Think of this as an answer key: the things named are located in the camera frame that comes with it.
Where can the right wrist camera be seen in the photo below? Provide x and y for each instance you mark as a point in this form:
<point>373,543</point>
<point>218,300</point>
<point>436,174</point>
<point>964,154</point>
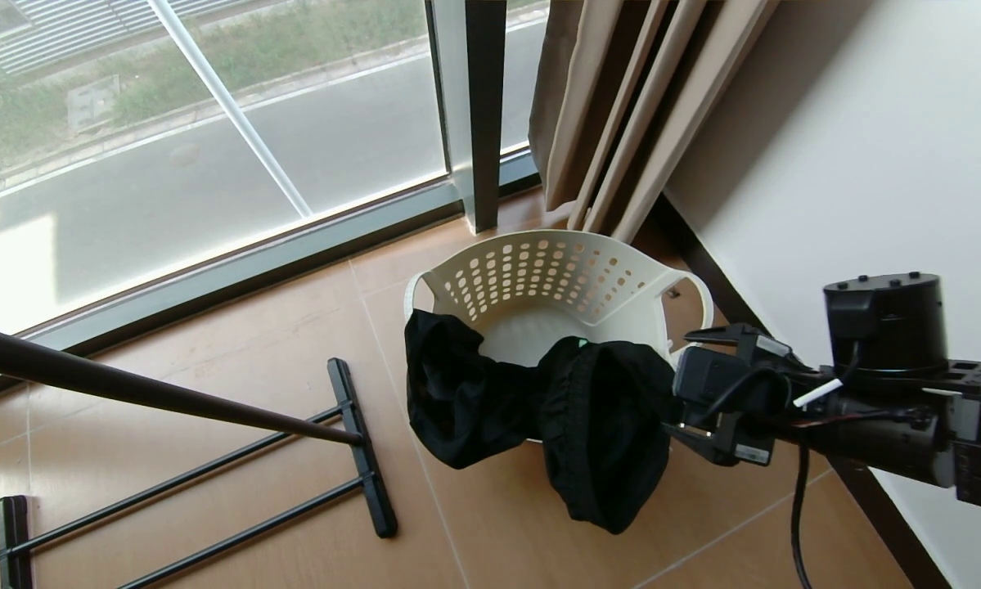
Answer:
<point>695,372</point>

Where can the black clothes rack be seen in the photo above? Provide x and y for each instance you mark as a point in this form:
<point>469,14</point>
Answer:
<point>130,384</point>

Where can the black shorts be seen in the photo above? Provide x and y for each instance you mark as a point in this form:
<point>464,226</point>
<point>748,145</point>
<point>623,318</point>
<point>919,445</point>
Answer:
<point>605,433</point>

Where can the white laundry basket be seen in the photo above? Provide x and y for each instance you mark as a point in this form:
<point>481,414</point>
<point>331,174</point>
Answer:
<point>539,278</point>

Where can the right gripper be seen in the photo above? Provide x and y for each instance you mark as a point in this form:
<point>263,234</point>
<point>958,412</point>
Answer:
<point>883,433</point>

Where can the black garment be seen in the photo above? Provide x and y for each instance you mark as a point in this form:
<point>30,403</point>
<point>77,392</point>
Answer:
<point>457,393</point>

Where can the window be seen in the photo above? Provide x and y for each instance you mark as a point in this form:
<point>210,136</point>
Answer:
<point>171,188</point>

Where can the beige curtain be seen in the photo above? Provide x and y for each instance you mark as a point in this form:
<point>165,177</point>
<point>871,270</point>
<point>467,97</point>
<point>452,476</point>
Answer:
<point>621,98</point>

